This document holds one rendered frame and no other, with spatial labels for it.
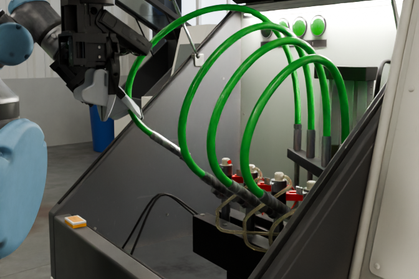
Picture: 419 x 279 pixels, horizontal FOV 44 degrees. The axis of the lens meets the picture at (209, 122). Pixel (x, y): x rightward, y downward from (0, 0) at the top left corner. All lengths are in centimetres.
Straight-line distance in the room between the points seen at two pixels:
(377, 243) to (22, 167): 52
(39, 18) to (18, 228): 74
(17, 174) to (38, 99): 744
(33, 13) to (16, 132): 74
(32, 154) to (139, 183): 89
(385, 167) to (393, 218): 7
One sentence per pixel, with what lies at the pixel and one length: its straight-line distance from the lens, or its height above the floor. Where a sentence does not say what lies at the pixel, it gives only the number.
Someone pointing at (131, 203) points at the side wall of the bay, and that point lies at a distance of 134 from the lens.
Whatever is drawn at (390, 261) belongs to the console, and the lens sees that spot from 79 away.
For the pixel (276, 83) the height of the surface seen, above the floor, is 127.
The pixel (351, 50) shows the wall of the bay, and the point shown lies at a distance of 119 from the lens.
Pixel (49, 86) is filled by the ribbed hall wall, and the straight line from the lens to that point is 793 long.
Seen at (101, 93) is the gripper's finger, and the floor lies 125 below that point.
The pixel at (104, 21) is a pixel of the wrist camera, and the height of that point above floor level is 137.
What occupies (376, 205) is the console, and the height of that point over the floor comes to 110.
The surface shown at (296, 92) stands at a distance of 118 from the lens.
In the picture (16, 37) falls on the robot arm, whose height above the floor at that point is 134.
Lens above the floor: 131
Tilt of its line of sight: 7 degrees down
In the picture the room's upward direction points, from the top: straight up
